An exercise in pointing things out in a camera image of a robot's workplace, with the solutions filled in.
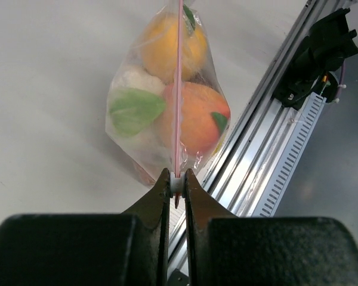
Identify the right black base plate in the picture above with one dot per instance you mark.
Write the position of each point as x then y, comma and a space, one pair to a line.
328, 43

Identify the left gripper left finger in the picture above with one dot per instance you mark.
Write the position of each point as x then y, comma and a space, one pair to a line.
128, 248

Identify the white slotted cable duct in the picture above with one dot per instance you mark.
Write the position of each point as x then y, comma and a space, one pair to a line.
290, 156

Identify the clear zip top bag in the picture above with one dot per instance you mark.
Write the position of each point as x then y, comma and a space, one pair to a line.
168, 124

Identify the white green toy cabbage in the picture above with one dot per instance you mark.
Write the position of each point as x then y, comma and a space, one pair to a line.
134, 102

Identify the aluminium mounting rail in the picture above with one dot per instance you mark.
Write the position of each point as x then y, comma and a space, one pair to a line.
240, 173

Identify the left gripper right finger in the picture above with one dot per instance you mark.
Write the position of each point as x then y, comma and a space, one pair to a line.
224, 249

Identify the pink orange toy peach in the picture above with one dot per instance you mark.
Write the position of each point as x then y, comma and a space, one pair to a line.
205, 115

